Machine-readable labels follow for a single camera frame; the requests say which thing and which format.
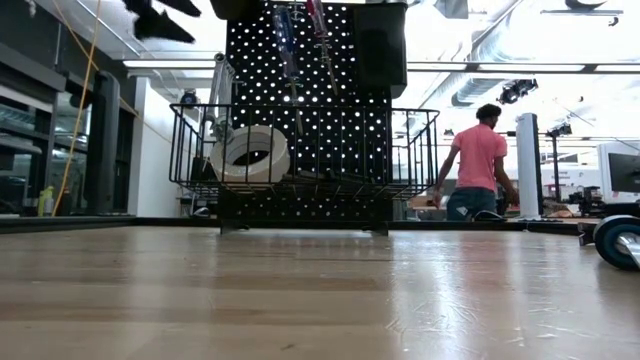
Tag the round black lamp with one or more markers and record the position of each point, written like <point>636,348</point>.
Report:
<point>189,97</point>

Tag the grey ceiling duct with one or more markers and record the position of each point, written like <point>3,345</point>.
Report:
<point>475,90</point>

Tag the black metal pegboard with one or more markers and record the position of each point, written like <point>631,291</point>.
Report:
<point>340,150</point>

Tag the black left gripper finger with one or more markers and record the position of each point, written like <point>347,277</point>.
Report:
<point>182,6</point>
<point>160,30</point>

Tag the white masking tape roll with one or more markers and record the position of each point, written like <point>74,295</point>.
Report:
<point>250,175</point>

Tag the white tower fan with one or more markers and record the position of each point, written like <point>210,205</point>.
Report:
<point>529,165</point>

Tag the black shelving unit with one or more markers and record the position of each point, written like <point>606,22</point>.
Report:
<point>30,125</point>

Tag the black distant robot arm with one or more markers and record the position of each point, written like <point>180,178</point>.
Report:
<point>590,196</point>

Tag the black pipe post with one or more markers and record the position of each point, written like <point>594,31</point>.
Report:
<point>102,150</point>

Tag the black ceiling spotlight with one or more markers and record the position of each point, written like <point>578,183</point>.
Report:
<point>515,92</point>

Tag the yellow-green spray bottle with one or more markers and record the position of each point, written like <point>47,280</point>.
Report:
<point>46,200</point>

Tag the black computer monitor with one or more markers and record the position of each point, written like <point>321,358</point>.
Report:
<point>625,175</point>

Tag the small black screen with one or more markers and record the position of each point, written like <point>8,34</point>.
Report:
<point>202,170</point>

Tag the black stand with camera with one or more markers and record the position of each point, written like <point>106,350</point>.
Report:
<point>555,165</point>

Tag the person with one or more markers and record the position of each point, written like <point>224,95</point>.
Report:
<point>477,155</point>

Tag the tall black pegboard bin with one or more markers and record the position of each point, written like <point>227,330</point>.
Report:
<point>380,50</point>

